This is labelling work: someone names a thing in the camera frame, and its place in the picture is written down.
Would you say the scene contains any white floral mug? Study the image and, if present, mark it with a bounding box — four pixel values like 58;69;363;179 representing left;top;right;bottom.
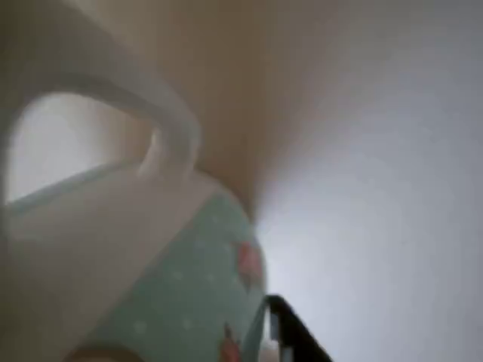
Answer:
0;0;271;362

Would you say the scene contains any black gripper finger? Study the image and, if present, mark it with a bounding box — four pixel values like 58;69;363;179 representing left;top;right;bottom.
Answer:
263;294;335;362

